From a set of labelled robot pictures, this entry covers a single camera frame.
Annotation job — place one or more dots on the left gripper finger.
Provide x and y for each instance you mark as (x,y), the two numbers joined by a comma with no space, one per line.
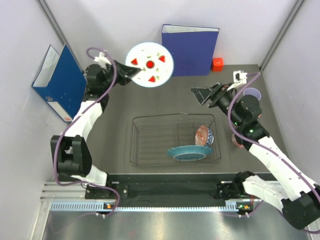
(131,73)
(125,69)

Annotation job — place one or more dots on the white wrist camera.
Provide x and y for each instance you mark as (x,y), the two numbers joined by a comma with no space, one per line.
(102,60)
(239,79)

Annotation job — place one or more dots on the blue lever arch binder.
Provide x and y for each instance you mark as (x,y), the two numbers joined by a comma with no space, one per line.
(60,82)

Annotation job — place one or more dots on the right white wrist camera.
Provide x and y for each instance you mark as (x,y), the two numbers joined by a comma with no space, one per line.
(239,79)

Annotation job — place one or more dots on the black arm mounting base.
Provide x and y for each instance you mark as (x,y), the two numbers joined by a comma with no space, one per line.
(172,188)

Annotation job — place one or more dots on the watermelon pattern plate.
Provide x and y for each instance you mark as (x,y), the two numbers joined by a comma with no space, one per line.
(155,62)

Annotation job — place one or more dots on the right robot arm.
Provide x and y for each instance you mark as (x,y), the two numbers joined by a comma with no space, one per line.
(296,195)

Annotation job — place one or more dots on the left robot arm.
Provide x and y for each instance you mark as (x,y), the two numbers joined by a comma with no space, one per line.
(70,154)

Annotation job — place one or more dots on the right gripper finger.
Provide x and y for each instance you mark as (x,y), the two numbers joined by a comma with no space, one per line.
(201,91)
(202,99)

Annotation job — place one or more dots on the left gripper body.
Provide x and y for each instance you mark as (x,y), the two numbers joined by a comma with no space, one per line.
(119,77)

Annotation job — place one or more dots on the blue zigzag patterned bowl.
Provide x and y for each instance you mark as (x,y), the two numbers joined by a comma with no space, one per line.
(204,136)

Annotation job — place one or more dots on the black wire dish rack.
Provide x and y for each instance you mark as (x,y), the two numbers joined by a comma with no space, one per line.
(152,136)

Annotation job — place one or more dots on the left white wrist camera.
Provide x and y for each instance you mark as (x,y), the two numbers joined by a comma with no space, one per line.
(102,60)

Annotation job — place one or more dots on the purple-blue binder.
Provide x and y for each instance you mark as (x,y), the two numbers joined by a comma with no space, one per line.
(192,48)

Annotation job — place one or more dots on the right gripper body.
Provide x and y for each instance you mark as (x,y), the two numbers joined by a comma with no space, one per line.
(223,97)

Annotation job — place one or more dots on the small red box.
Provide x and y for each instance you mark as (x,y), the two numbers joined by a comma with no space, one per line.
(217,64)

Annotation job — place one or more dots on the pink patterned mug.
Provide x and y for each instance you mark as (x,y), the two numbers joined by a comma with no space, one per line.
(235,142)

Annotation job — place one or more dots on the lavender plastic cup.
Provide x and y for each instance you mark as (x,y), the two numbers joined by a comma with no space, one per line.
(251,91)

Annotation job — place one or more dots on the teal plate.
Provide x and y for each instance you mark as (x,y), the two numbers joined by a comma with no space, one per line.
(189,152)

